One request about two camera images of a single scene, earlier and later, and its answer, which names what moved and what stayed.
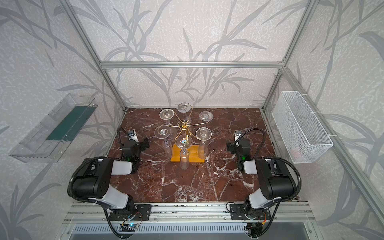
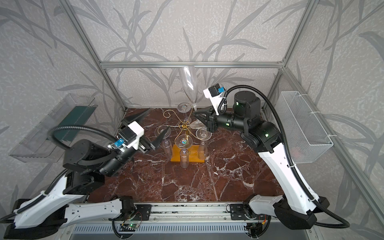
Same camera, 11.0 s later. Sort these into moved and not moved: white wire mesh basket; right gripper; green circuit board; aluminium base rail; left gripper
Moved: right gripper; left gripper
Not moved: white wire mesh basket; green circuit board; aluminium base rail
